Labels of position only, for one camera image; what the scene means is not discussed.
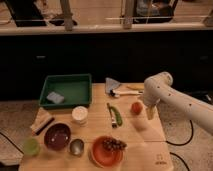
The wooden block with eraser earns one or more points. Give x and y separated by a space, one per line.
41 121

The green plastic cup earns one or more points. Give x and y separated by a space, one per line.
31 147

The purple bowl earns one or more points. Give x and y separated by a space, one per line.
57 137

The green pea pod toy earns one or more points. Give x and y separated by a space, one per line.
117 115

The light blue sponge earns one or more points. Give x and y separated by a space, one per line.
55 97

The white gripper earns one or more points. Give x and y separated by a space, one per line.
150 102

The orange plate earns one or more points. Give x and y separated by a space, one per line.
102 157

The green plastic bin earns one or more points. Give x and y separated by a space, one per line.
76 90

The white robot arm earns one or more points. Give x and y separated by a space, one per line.
159 87

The red apple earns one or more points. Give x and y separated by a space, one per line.
136 108

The white paper cup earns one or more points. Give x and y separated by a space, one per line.
80 114

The dark grape bunch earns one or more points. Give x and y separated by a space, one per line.
114 145

